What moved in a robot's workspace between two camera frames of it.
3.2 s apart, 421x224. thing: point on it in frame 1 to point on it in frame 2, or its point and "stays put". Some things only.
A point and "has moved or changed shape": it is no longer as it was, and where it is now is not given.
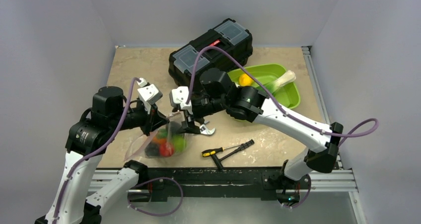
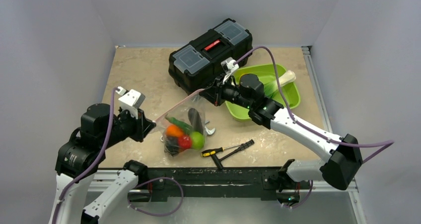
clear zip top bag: [169, 141] has moved or changed shape
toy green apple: [179, 143] to [197, 140]
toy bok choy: [286, 78] stays put
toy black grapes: [152, 150] to [172, 146]
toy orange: [159, 140] to [174, 131]
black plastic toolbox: [229, 35] stays put
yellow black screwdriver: [210, 152] stays put
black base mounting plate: [165, 182] stays put
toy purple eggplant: [175, 127] has moved or changed shape
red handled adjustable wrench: [204, 130] stays put
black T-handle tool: [243, 146] stays put
